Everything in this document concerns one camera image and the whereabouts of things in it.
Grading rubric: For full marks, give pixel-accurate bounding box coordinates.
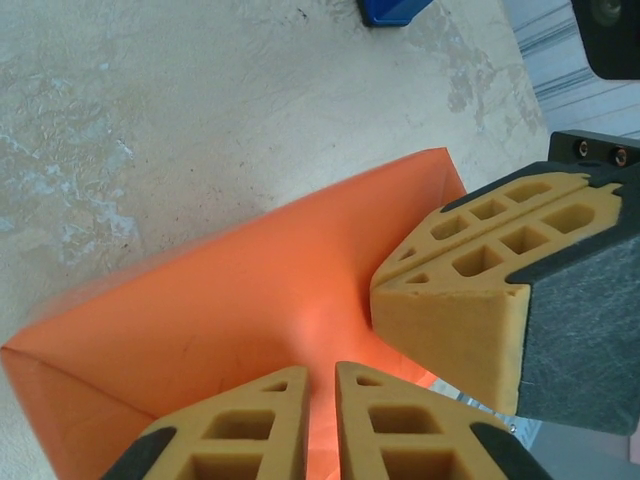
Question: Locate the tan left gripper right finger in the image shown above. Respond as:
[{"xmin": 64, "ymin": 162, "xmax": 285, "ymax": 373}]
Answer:
[{"xmin": 333, "ymin": 361, "xmax": 552, "ymax": 480}]

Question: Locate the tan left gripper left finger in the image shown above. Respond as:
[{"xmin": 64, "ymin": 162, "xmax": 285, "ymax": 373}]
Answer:
[{"xmin": 101, "ymin": 364, "xmax": 310, "ymax": 480}]

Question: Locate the orange wrapping paper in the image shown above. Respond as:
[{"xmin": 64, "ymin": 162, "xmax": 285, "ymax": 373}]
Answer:
[{"xmin": 0, "ymin": 147, "xmax": 470, "ymax": 480}]

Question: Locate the blue tape dispenser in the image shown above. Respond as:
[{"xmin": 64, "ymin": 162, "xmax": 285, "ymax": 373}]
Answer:
[{"xmin": 357, "ymin": 0, "xmax": 432, "ymax": 29}]

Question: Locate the aluminium table frame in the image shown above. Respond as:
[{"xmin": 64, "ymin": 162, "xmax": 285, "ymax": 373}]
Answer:
[{"xmin": 430, "ymin": 377, "xmax": 640, "ymax": 480}]

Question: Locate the right black wrist camera box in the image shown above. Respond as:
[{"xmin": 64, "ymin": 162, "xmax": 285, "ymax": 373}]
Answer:
[{"xmin": 571, "ymin": 0, "xmax": 640, "ymax": 81}]

